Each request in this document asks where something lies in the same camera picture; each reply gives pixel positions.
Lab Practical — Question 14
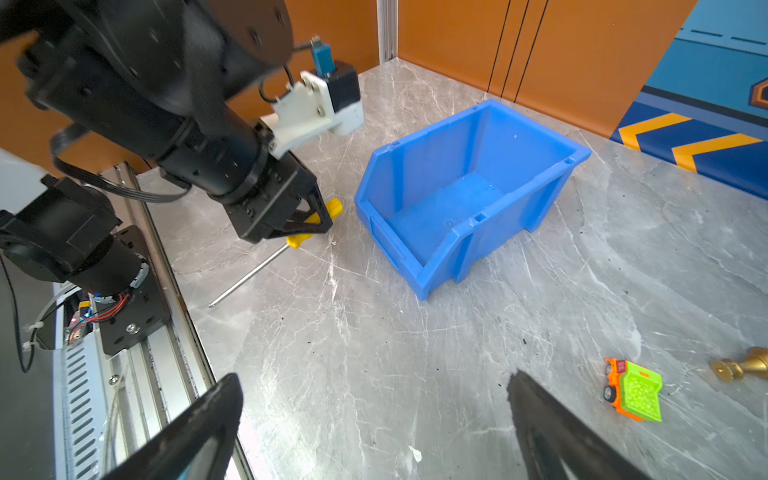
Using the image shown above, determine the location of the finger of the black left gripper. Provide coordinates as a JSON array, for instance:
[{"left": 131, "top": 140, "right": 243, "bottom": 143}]
[{"left": 280, "top": 186, "right": 334, "bottom": 236}]

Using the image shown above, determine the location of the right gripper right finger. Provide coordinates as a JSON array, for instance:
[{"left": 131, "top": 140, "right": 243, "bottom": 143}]
[{"left": 507, "top": 370, "right": 648, "bottom": 479}]

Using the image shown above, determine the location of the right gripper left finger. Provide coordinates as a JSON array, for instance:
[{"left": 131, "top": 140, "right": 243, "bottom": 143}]
[{"left": 105, "top": 373, "right": 243, "bottom": 479}]

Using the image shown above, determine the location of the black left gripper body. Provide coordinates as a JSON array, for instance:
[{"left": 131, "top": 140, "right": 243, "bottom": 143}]
[{"left": 221, "top": 152, "right": 317, "bottom": 243}]

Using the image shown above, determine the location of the yellow handled screwdriver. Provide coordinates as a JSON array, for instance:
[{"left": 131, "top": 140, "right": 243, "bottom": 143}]
[{"left": 208, "top": 198, "right": 344, "bottom": 308}]

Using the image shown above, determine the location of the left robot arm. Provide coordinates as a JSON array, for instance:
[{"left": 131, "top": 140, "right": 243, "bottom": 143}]
[{"left": 1, "top": 1, "right": 335, "bottom": 295}]

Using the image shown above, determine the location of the blue plastic bin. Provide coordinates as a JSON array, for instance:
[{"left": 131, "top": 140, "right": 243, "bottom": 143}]
[{"left": 355, "top": 100, "right": 591, "bottom": 300}]

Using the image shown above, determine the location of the green orange toy car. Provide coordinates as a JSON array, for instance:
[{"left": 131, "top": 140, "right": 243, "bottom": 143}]
[{"left": 603, "top": 358, "right": 663, "bottom": 422}]

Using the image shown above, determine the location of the small brass bell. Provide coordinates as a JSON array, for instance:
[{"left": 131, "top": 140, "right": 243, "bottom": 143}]
[{"left": 711, "top": 347, "right": 768, "bottom": 382}]

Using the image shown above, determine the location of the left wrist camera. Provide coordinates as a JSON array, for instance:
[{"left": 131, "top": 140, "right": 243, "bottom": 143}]
[{"left": 259, "top": 37, "right": 364, "bottom": 159}]

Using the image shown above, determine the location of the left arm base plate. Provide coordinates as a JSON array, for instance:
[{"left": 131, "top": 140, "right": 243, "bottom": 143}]
[{"left": 95, "top": 225, "right": 171, "bottom": 356}]

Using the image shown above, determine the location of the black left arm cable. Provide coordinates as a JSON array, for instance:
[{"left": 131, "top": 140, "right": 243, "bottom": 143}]
[{"left": 49, "top": 122, "right": 193, "bottom": 205}]

